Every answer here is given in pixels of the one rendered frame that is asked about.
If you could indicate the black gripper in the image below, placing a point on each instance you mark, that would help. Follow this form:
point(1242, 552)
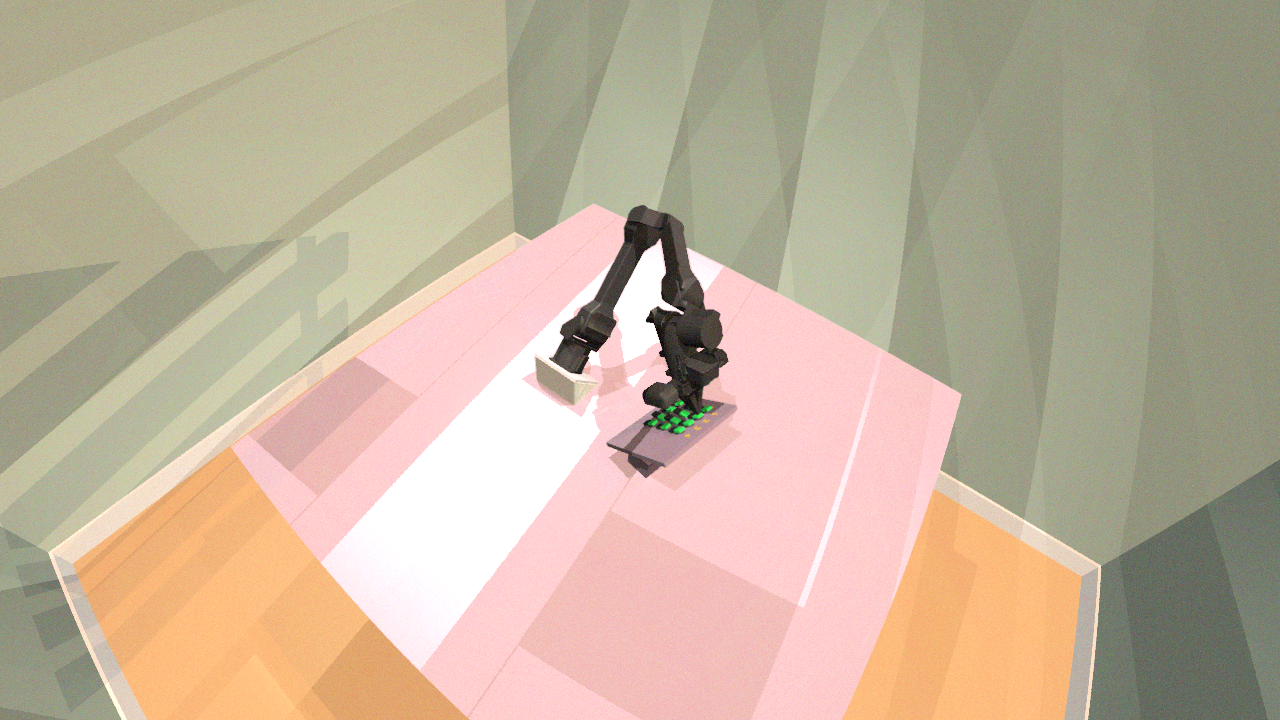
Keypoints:
point(663, 395)

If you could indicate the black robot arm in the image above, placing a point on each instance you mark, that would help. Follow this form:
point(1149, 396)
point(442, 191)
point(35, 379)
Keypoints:
point(696, 327)

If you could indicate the grey switch panel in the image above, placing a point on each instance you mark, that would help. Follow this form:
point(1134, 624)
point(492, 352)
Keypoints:
point(661, 436)

